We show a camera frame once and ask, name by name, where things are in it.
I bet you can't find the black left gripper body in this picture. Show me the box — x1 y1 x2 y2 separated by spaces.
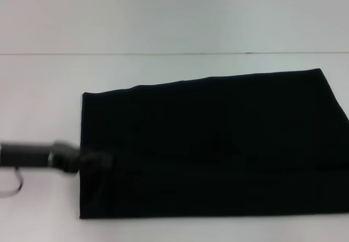
0 140 80 175

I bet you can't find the black shirt with FREE print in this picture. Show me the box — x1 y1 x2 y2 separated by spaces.
79 68 349 221

